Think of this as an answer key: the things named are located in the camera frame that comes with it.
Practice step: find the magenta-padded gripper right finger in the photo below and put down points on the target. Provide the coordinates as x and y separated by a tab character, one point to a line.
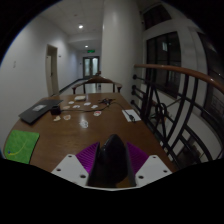
151	168

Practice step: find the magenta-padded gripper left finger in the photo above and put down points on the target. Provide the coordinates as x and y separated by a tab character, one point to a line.
70	166

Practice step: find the black computer mouse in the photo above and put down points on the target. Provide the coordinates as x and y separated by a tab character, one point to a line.
111	160

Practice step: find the green mouse pad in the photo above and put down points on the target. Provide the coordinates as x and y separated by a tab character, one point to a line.
20	146

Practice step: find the white round sticker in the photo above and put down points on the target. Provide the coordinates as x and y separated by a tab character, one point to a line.
84	124

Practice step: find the pink and white sticker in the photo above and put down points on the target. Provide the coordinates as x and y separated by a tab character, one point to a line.
67	117

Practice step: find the beige sticker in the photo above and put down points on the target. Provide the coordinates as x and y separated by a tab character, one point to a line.
57	118

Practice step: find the white paper card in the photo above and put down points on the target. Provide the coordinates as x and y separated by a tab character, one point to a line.
130	115

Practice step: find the small black block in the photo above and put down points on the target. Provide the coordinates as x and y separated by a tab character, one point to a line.
55	110

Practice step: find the small white sticker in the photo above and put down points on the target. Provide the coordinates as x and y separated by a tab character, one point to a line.
66	107
76	106
87	104
94	106

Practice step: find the red and white sticker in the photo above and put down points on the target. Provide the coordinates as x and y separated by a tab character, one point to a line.
97	113

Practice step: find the black laptop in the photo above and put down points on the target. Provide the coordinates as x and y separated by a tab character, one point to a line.
38	110

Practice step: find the white flat box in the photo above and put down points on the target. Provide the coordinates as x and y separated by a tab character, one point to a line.
80	98

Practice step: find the black railing with wooden handrail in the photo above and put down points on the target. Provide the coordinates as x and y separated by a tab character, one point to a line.
173	96

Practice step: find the wooden armchair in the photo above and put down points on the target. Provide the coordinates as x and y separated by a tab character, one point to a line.
98	80

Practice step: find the white side door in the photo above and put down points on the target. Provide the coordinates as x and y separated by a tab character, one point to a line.
51	70

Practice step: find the glass double door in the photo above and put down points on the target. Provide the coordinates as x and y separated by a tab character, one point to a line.
91	66

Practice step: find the dark framed window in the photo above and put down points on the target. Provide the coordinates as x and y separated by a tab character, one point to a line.
163	63

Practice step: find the green exit sign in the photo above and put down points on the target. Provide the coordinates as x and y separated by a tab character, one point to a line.
91	51

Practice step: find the round ceiling light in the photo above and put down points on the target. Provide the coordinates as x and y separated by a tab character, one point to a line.
80	26
86	47

